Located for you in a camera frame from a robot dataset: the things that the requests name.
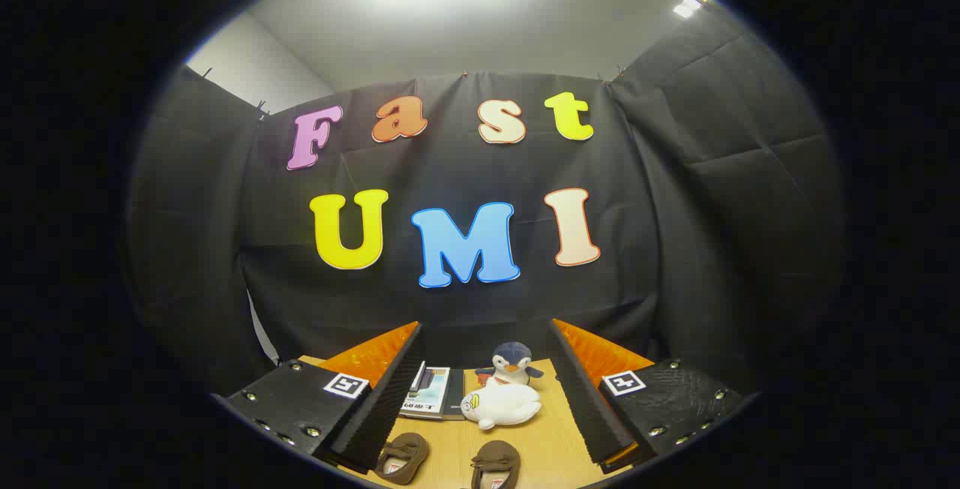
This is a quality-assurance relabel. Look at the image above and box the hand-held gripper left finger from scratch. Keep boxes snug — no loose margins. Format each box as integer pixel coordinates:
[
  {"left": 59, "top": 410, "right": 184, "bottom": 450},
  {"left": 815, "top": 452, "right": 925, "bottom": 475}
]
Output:
[{"left": 212, "top": 320, "right": 427, "bottom": 475}]

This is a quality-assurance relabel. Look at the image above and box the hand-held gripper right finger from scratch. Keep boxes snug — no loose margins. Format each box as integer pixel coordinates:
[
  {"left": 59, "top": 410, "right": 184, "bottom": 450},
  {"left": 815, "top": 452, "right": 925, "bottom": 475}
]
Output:
[{"left": 547, "top": 318, "right": 758, "bottom": 475}]

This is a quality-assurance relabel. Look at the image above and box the brown fuzzy shoe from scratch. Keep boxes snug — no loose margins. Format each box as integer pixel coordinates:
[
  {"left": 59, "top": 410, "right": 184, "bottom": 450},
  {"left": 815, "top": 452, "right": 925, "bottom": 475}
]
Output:
[
  {"left": 470, "top": 440, "right": 521, "bottom": 489},
  {"left": 373, "top": 432, "right": 431, "bottom": 485}
]

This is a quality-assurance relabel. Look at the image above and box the white titled book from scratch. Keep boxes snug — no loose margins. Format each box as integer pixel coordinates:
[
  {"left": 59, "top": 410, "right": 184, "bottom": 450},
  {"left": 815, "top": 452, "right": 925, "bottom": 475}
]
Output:
[{"left": 399, "top": 391, "right": 453, "bottom": 421}]

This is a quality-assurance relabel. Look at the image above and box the blue picture cover book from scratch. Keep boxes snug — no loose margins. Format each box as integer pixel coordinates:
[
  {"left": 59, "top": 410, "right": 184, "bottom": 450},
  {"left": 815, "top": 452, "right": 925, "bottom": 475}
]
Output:
[{"left": 409, "top": 360, "right": 452, "bottom": 395}]

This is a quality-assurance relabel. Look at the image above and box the black book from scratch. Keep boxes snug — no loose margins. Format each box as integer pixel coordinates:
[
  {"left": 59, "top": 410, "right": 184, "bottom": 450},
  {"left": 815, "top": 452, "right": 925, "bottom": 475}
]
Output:
[{"left": 444, "top": 367, "right": 467, "bottom": 421}]

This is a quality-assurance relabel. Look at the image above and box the grey penguin plush toy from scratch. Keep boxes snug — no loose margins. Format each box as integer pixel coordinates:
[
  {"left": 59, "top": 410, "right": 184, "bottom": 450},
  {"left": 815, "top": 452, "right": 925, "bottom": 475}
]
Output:
[{"left": 475, "top": 341, "right": 545, "bottom": 387}]

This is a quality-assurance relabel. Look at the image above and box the white duck plush toy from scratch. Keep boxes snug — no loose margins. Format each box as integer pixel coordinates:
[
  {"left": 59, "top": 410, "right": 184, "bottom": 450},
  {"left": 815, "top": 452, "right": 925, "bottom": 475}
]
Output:
[{"left": 459, "top": 382, "right": 542, "bottom": 431}]

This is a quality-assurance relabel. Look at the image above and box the black backdrop cloth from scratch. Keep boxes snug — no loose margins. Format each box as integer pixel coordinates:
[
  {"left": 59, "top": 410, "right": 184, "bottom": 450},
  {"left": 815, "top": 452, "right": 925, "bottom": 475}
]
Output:
[{"left": 127, "top": 5, "right": 848, "bottom": 400}]

